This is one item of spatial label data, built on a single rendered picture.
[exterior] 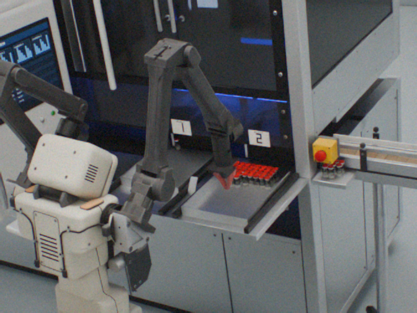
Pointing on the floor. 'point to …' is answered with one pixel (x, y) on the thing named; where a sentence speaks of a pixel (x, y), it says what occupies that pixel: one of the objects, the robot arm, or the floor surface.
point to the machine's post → (304, 151)
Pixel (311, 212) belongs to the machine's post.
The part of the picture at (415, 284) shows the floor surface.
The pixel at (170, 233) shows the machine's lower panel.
